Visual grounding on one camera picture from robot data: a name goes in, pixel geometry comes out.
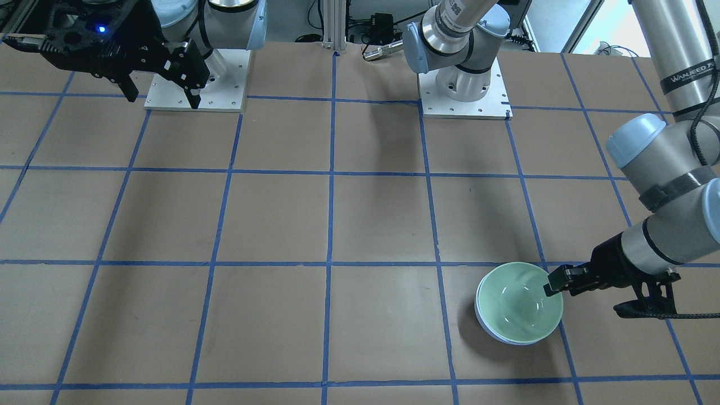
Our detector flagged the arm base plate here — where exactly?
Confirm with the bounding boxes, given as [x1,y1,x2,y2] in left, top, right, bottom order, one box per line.
[417,58,514,120]
[144,48,251,113]

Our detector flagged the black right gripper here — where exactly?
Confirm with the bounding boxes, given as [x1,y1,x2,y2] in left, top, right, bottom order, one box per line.
[3,1,209,110]

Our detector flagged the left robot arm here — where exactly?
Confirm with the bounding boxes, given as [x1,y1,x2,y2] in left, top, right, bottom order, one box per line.
[403,1,718,300]

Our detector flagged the green bowl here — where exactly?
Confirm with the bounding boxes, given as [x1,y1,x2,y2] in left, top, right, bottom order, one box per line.
[474,262,565,346]

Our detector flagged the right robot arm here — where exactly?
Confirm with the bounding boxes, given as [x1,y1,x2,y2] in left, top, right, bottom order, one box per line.
[2,1,267,113]

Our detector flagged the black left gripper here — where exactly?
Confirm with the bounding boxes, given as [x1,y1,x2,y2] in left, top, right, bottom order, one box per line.
[543,231,662,297]

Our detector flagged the blue bowl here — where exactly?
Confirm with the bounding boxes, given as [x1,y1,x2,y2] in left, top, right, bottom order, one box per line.
[475,297,565,346]

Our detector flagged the silver cylindrical connector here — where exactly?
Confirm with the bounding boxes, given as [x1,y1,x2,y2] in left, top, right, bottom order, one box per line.
[362,39,403,62]

